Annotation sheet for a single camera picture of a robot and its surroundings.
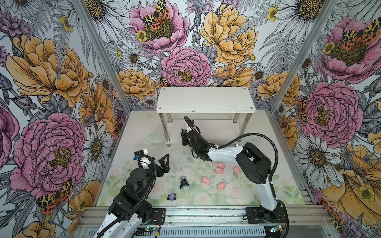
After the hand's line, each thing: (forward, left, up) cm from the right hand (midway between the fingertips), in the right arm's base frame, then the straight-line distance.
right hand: (184, 135), depth 93 cm
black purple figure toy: (-25, 0, -8) cm, 27 cm away
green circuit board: (-46, +16, -11) cm, 50 cm away
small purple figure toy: (-33, +6, -8) cm, 34 cm away
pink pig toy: (-19, -20, -9) cm, 29 cm away
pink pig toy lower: (-28, -20, -10) cm, 36 cm away
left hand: (-20, +10, +7) cm, 24 cm away
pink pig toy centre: (-25, -12, -9) cm, 29 cm away
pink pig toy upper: (-16, -22, -9) cm, 28 cm away
